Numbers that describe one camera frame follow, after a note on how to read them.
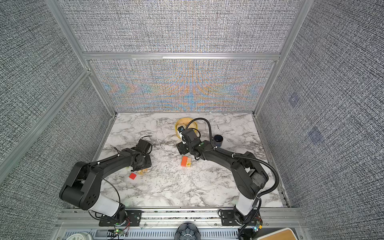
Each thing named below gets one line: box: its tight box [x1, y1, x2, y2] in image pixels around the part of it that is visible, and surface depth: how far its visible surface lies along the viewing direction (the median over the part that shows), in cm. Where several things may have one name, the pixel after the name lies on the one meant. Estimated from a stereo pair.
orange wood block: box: [181, 156, 188, 167], surface depth 94 cm
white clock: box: [65, 232, 94, 240], surface depth 67 cm
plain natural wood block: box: [187, 157, 192, 168], surface depth 94 cm
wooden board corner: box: [257, 227, 298, 240], surface depth 66 cm
